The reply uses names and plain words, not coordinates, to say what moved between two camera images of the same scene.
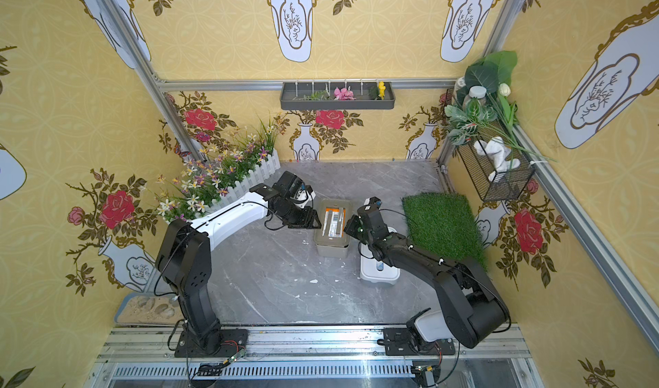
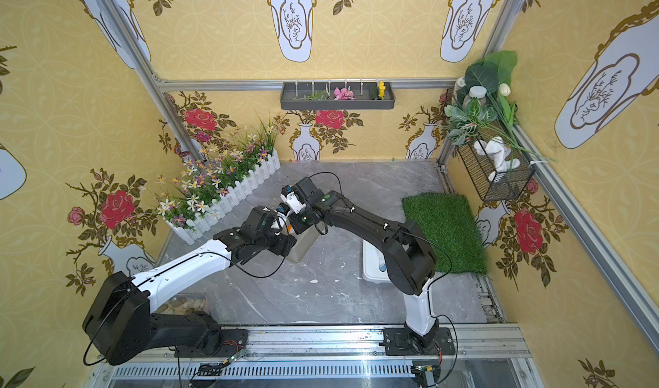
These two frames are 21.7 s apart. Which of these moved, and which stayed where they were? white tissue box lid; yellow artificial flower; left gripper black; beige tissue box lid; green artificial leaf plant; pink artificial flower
Moved: beige tissue box lid; left gripper black
Stayed: yellow artificial flower; white tissue box lid; pink artificial flower; green artificial leaf plant
